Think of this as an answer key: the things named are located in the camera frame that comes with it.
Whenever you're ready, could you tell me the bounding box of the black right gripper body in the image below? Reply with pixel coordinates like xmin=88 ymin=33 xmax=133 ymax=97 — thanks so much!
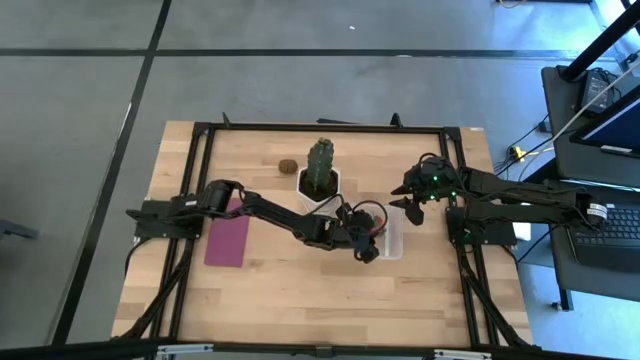
xmin=407 ymin=155 xmax=459 ymax=201

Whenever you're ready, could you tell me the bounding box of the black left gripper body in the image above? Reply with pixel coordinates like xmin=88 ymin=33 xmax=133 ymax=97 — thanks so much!
xmin=335 ymin=202 xmax=381 ymax=251

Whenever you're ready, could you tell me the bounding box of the clear plastic tupperware container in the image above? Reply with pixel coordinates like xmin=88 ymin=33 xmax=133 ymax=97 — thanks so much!
xmin=344 ymin=202 xmax=406 ymax=261

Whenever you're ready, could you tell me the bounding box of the white hexagonal plant pot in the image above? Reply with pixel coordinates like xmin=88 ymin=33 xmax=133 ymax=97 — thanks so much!
xmin=296 ymin=166 xmax=343 ymax=216

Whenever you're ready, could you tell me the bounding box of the green cactus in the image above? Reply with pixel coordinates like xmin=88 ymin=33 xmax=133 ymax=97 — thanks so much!
xmin=305 ymin=137 xmax=336 ymax=194

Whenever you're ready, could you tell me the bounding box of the purple cloth mat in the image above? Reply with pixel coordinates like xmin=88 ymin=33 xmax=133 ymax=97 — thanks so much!
xmin=203 ymin=197 xmax=251 ymax=268

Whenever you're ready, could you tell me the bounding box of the dark grey desk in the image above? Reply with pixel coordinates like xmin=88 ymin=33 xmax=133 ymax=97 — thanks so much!
xmin=541 ymin=64 xmax=640 ymax=304

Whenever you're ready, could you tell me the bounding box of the black power adapter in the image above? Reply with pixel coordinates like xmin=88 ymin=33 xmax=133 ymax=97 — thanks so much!
xmin=579 ymin=69 xmax=615 ymax=115

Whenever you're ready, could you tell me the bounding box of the monitor with blue screen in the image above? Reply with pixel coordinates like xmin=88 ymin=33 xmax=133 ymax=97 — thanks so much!
xmin=569 ymin=84 xmax=640 ymax=160

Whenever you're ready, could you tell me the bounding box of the black keyboard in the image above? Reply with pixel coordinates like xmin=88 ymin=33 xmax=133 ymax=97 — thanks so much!
xmin=564 ymin=203 xmax=640 ymax=274

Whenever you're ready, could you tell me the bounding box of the black diagonal pole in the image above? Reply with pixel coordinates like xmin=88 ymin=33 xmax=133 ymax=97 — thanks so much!
xmin=559 ymin=0 xmax=640 ymax=82

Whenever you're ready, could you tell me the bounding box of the black rig beam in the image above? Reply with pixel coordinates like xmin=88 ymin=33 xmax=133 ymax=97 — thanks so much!
xmin=0 ymin=338 xmax=640 ymax=360

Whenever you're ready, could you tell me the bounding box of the grey floor object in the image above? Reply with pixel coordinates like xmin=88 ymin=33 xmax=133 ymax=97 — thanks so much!
xmin=0 ymin=218 xmax=39 ymax=241

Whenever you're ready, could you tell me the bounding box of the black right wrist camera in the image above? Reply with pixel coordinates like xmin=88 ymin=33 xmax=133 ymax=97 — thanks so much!
xmin=404 ymin=199 xmax=425 ymax=227

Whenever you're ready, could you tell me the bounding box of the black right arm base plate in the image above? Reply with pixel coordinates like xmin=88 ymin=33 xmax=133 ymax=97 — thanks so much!
xmin=445 ymin=205 xmax=518 ymax=247

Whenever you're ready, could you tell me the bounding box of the black aluminium table frame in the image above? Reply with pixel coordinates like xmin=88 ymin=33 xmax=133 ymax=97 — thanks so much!
xmin=112 ymin=112 xmax=539 ymax=351

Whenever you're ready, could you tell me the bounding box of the white cable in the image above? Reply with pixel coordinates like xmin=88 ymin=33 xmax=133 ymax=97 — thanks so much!
xmin=547 ymin=59 xmax=640 ymax=144

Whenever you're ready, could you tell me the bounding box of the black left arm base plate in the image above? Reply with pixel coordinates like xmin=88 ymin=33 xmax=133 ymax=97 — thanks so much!
xmin=125 ymin=199 xmax=205 ymax=240

